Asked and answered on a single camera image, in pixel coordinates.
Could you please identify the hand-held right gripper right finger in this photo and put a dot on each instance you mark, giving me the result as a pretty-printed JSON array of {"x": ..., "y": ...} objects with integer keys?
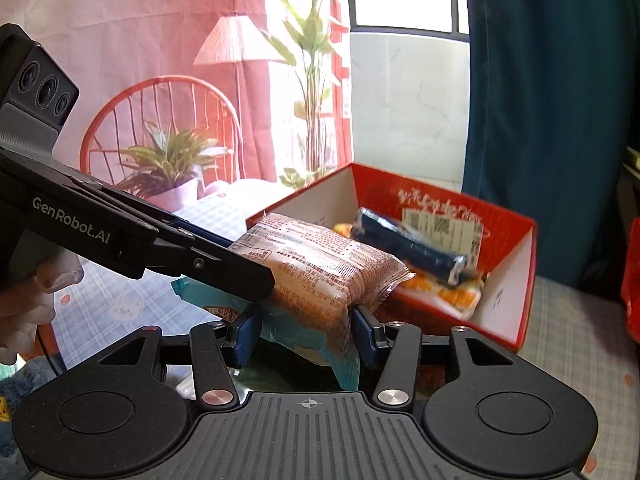
[{"x": 365, "y": 345}]

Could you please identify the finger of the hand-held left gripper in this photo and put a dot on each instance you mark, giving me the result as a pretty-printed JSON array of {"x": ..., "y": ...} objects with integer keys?
[{"x": 225, "y": 270}]

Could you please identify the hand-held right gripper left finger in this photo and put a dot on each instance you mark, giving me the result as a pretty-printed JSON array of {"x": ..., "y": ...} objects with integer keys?
[{"x": 247, "y": 337}]

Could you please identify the teal snack packet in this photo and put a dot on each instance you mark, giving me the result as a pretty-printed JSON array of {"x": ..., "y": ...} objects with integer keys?
[{"x": 210, "y": 302}]

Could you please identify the orange printed snack packet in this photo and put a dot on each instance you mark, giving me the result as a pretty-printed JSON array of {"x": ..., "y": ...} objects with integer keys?
[{"x": 310, "y": 270}]

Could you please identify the orange yellow snack packet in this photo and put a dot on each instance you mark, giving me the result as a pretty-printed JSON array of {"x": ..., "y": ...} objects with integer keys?
[{"x": 450, "y": 300}]

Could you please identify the dark blue snack packet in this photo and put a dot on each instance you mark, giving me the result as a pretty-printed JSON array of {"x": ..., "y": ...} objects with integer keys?
[{"x": 410, "y": 245}]

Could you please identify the red strawberry print box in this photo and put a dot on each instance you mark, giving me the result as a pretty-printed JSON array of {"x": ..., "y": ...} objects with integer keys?
[{"x": 510, "y": 280}]

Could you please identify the person's left hand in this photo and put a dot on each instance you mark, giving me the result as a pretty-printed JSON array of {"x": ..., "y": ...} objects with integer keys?
[{"x": 25, "y": 310}]

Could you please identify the teal fuzzy rug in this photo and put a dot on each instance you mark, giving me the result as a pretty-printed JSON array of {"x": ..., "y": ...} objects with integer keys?
[{"x": 20, "y": 385}]

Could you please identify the pink printed backdrop cloth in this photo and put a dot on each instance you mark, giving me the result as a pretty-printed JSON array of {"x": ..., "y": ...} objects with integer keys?
[{"x": 125, "y": 35}]

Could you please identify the checked bed sheet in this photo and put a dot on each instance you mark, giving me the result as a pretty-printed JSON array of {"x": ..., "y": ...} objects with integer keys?
[{"x": 575, "y": 320}]

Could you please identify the red plastic bag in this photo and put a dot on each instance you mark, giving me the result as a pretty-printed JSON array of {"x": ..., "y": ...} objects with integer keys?
[{"x": 631, "y": 270}]

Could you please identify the teal curtain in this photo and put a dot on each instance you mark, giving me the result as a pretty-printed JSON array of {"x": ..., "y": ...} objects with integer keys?
[{"x": 550, "y": 110}]

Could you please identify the dark window frame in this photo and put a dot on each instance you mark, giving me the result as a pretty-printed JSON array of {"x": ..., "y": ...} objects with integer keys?
[{"x": 400, "y": 30}]

